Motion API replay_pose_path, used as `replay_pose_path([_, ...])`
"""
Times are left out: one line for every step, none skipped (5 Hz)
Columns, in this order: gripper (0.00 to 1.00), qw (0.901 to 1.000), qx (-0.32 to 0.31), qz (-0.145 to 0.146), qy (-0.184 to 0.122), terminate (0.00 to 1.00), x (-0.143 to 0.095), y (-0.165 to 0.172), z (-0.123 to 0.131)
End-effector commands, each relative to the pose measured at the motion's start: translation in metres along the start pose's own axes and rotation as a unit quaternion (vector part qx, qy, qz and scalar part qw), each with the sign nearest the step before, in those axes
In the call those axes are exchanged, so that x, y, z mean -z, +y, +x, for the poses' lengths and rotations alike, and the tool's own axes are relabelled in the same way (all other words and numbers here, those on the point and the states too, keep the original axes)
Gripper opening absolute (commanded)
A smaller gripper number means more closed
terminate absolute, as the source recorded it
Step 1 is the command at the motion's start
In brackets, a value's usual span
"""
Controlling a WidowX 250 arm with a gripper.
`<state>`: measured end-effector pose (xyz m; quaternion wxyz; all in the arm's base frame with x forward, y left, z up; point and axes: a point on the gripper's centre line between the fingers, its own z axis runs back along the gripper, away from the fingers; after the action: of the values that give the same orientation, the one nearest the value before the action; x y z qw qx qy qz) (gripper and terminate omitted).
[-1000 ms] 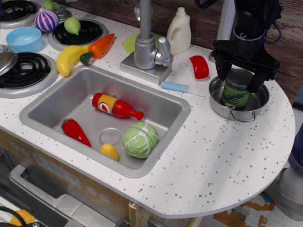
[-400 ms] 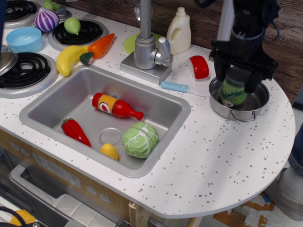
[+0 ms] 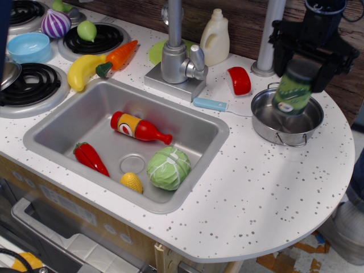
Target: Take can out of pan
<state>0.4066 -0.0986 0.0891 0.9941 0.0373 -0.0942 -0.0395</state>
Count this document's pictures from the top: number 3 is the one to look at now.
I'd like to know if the small steel pan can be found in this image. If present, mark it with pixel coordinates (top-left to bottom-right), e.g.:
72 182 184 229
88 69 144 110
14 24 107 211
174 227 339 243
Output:
251 83 324 147

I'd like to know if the red ketchup bottle toy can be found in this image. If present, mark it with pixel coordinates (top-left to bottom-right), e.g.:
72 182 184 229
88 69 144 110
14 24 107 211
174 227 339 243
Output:
110 111 173 145

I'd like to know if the oven door with handle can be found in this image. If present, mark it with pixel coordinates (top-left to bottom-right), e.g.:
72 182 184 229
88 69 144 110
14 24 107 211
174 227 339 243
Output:
11 198 156 272

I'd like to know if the cream detergent bottle toy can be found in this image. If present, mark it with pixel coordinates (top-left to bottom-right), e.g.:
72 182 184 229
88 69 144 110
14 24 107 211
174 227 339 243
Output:
200 9 230 67

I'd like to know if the blue handled toy knife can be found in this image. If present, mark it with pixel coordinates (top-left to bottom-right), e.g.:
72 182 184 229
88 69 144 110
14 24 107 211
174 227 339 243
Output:
192 98 253 117

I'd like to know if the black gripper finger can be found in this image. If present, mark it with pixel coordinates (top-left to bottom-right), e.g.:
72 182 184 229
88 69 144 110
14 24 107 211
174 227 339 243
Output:
273 45 294 77
312 58 345 93

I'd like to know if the purple striped onion toy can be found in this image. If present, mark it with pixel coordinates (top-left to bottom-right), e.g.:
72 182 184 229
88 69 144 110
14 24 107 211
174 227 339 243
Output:
41 9 72 38

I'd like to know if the red apple slice toy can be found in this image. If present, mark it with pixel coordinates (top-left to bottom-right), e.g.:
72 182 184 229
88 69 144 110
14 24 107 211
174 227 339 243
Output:
226 67 251 97

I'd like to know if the grey vertical pole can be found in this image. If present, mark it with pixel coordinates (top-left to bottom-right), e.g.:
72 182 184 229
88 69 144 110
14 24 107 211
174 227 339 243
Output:
251 0 286 77

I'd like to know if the red chili pepper toy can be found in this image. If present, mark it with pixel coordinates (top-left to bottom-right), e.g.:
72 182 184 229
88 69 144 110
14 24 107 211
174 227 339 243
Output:
73 142 110 177

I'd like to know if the yellow banana toy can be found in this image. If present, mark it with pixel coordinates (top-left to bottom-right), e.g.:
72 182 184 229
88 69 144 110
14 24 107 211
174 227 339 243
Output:
67 55 106 92

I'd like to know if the front left stove burner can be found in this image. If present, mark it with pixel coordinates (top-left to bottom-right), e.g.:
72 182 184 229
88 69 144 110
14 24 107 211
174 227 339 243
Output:
1 63 70 119

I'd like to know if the green round plate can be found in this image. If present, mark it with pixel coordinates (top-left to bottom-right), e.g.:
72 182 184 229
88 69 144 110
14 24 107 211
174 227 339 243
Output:
148 39 195 65

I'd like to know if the silver pot lid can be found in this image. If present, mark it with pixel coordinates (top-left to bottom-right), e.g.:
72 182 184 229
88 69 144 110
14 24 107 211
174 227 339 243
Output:
1 61 22 91

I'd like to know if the light blue bowl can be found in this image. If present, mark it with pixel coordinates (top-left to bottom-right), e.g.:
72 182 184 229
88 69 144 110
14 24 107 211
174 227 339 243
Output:
7 32 52 64

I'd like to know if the green pickle can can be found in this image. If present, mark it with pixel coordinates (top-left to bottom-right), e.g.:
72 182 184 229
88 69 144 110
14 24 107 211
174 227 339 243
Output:
272 59 319 115

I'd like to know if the green toy on knob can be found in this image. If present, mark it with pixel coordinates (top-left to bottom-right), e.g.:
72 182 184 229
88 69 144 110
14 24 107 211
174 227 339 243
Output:
52 0 73 13

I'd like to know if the green cabbage toy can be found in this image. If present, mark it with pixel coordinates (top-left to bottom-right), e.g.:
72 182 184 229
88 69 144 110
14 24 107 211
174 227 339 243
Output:
147 146 191 191

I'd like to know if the green pear toy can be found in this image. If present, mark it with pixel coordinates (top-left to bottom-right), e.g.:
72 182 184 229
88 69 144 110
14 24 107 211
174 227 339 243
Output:
77 20 97 42

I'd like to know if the yellow object with cable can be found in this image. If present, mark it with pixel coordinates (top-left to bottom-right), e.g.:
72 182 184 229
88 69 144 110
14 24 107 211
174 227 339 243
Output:
1 248 43 272

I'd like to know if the silver toy faucet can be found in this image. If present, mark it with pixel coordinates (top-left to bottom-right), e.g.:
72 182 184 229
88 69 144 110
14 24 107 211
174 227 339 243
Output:
144 1 208 102

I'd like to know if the yellow corn toy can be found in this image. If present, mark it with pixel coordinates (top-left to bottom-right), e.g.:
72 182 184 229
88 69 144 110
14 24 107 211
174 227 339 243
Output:
119 172 143 194

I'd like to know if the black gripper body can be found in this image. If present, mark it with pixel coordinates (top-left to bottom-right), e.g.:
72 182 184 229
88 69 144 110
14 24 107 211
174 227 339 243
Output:
269 11 359 74

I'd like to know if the stove burner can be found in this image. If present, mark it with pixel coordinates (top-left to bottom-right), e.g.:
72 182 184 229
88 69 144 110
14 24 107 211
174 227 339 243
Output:
57 23 131 62
1 63 70 119
8 1 49 35

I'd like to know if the silver sink basin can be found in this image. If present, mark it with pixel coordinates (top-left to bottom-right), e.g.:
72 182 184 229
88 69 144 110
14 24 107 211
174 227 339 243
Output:
23 79 229 213

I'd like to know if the orange carrot toy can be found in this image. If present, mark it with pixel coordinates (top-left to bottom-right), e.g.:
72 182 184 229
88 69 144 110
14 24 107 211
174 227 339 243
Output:
96 40 138 78

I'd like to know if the back right stove burner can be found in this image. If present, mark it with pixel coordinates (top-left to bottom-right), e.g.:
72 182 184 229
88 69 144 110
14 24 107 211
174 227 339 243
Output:
57 23 131 62

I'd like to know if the back left stove burner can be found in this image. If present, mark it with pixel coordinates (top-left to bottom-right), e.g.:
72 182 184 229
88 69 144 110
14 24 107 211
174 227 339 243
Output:
8 1 49 35

